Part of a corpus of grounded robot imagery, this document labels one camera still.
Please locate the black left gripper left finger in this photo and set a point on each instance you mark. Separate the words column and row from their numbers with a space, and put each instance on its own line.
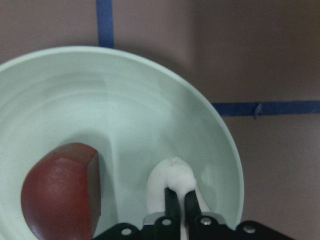
column 172, row 205

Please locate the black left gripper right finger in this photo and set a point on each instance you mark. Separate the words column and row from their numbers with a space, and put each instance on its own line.
column 191, row 205

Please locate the white half bun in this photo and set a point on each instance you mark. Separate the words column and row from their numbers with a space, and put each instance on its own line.
column 176, row 175

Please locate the mint green plate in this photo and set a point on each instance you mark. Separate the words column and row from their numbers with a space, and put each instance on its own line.
column 133, row 111

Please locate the brown half bun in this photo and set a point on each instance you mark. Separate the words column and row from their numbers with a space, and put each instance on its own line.
column 61, row 194

